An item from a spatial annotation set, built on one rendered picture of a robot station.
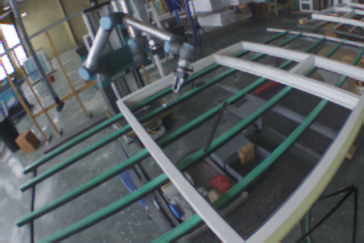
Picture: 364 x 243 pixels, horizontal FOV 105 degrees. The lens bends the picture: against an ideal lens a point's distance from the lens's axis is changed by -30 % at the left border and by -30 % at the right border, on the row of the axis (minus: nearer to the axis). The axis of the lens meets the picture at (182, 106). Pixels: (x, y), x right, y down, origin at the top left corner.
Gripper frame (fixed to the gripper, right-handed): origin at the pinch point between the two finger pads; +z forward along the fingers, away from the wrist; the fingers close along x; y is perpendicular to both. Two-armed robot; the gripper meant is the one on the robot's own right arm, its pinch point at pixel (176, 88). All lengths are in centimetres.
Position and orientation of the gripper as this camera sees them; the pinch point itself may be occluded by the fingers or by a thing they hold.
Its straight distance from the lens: 148.3
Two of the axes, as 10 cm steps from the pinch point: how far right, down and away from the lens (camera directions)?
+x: 5.4, 3.2, -7.8
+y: -7.9, -1.2, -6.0
